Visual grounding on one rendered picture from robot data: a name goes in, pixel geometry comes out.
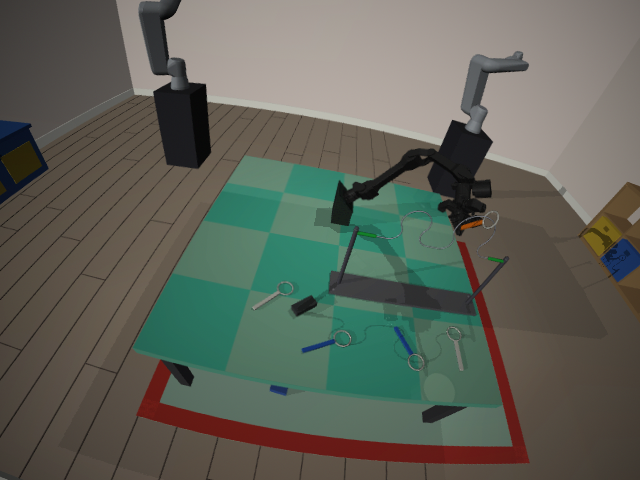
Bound orange-brown long handle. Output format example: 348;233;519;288
460;210;500;231

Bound blue-handled ring tool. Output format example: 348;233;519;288
302;330;352;353
394;326;425;371

